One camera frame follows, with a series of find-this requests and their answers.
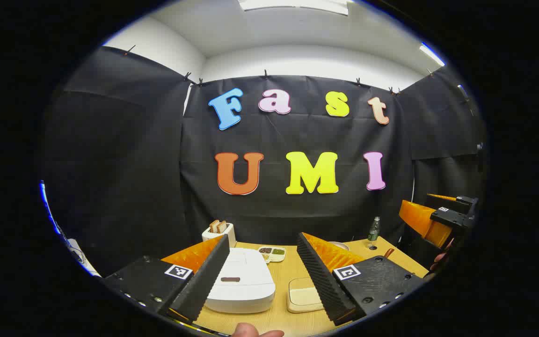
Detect ceiling light panel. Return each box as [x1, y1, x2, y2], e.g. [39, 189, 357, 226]
[419, 42, 446, 67]
[238, 0, 350, 16]

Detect white rectangular container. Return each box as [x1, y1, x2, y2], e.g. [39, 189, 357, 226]
[286, 277, 325, 314]

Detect white toaster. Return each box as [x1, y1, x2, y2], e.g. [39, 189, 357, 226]
[202, 223, 237, 249]

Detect white divided grain tray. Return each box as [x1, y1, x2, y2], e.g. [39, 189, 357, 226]
[257, 246, 287, 264]

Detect white panel with blue marks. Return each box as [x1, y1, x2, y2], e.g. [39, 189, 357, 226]
[40, 182, 102, 278]

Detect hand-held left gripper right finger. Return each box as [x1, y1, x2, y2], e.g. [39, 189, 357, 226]
[296, 232, 425, 327]

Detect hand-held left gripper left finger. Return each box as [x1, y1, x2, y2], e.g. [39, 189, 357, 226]
[102, 234, 231, 323]

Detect white rice cooker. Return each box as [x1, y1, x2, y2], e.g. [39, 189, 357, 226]
[204, 248, 277, 314]

